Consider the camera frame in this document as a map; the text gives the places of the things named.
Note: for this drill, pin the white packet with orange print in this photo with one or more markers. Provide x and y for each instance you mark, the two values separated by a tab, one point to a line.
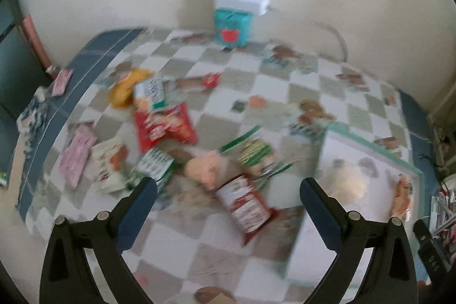
107	161

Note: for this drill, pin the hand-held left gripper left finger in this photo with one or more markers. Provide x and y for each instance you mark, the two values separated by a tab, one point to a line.
139	215

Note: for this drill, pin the white tray with teal rim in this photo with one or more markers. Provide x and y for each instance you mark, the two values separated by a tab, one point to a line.
342	147

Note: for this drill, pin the small pink snack packet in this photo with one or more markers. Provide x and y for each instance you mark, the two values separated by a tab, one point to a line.
62	82

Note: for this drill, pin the green striped snack packet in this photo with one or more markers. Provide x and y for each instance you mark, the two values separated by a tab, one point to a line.
254	151

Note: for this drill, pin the dark cabinet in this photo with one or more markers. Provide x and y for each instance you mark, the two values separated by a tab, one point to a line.
14	69

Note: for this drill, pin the large red snack packet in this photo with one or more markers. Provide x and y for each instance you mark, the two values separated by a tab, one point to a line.
160	129

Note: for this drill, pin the yellow snack packet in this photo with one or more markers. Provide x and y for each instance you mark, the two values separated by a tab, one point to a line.
124	88

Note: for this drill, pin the white power strip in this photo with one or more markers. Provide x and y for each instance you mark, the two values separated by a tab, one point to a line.
242	3

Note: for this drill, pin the plain white snack packet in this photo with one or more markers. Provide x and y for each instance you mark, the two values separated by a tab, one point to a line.
345	181

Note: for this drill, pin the checkered printed tablecloth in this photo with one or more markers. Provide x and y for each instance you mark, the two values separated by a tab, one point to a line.
270	86

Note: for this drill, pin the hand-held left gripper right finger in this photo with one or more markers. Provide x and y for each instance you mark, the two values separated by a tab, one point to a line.
320	215

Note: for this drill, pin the small red snack packet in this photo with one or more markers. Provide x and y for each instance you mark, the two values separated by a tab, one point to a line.
212	80

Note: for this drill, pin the red white snack packet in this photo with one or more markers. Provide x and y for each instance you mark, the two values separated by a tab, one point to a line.
245	208

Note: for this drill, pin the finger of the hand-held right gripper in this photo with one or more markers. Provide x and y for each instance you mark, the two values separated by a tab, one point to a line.
422	231

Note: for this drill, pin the green white orange snack packet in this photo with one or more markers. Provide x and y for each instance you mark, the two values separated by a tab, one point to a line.
151	94

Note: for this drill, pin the white shelf unit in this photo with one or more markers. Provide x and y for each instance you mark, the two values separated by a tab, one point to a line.
441	126

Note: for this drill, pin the colorful clutter pile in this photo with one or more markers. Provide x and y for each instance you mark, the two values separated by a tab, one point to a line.
443	215

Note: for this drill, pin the teal box with red label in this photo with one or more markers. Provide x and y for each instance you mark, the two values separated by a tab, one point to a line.
233	26

